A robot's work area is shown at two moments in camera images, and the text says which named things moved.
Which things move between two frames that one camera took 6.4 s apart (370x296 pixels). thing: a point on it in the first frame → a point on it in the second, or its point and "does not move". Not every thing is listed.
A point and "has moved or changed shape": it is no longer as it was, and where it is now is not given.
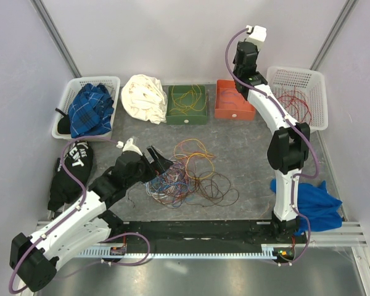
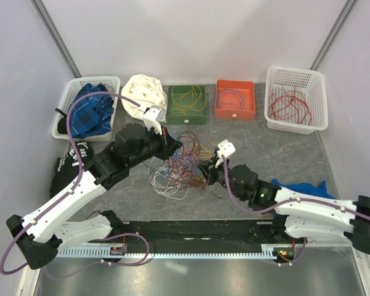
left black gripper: (159, 166) → (169, 146)
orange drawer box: (230, 103) does not move
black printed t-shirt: (78, 161) does not move
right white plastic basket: (302, 92) does not move
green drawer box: (186, 105) does not move
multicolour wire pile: (189, 179) has moved or changed shape
